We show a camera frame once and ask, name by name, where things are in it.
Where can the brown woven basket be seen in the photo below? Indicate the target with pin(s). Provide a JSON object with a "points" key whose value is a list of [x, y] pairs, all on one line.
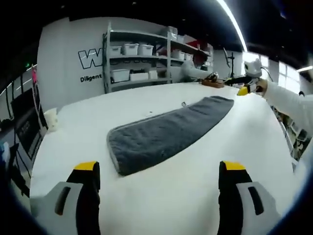
{"points": [[212, 83]]}

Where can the ceiling light strip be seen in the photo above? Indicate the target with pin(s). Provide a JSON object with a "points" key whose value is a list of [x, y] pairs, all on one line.
{"points": [[232, 23]]}

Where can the grey metal storage shelf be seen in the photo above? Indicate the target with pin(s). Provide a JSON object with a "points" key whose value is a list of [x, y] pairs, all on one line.
{"points": [[156, 58]]}

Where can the black tripod stand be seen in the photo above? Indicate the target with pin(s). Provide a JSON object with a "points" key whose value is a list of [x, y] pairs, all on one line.
{"points": [[231, 63]]}

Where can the person's right hand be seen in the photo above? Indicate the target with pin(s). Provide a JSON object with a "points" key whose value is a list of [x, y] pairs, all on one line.
{"points": [[261, 86]]}

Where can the grey towel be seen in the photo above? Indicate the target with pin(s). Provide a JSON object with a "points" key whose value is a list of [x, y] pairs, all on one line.
{"points": [[166, 132]]}

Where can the translucent plastic cup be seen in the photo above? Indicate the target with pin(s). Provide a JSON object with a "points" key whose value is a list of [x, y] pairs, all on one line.
{"points": [[51, 121]]}

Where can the row of white storage boxes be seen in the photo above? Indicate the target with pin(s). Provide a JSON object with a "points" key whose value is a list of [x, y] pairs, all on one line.
{"points": [[146, 61]]}

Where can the pink hanging item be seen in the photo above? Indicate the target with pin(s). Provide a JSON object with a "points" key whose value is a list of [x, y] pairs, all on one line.
{"points": [[34, 74]]}

